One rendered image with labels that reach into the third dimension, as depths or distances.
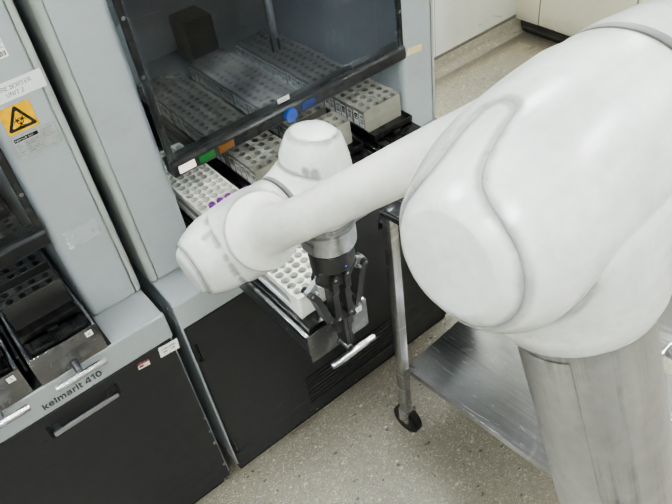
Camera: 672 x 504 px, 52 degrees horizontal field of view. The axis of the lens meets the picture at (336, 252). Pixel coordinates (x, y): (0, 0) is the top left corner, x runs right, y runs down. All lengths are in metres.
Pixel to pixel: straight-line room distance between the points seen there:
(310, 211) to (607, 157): 0.44
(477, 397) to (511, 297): 1.38
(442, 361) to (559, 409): 1.30
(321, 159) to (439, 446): 1.23
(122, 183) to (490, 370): 1.01
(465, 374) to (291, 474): 0.57
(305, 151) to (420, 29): 0.80
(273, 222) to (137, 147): 0.57
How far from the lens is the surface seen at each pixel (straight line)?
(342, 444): 2.04
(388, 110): 1.67
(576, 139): 0.40
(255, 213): 0.85
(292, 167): 0.95
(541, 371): 0.52
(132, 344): 1.45
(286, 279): 1.25
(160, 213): 1.42
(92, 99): 1.27
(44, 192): 1.31
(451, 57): 3.58
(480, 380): 1.80
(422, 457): 2.00
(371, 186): 0.75
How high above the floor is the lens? 1.73
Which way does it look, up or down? 43 degrees down
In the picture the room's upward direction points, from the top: 9 degrees counter-clockwise
